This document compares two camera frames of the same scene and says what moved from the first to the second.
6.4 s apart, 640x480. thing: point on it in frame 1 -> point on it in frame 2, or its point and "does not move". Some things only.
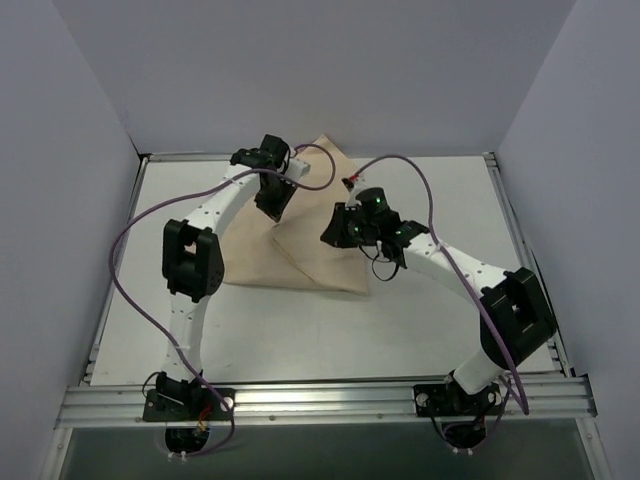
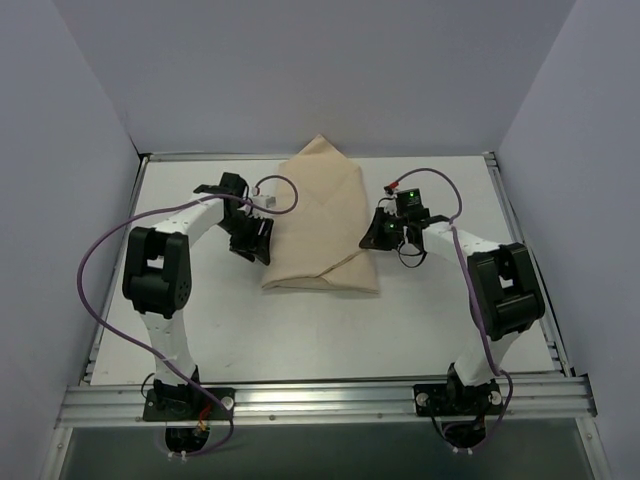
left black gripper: [275, 198] -> [248, 233]
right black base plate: [442, 400] does not move
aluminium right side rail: [559, 351] does not move
